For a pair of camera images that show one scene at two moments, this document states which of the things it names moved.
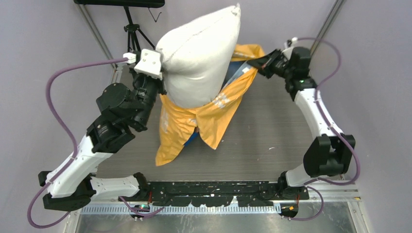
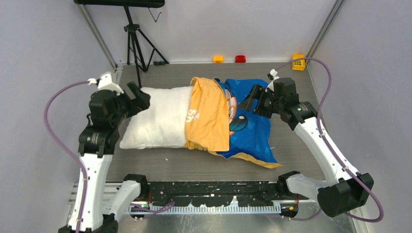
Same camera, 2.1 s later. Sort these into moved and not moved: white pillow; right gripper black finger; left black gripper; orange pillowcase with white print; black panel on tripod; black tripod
Moved: white pillow; orange pillowcase with white print; left black gripper; right gripper black finger
Not moved: black panel on tripod; black tripod
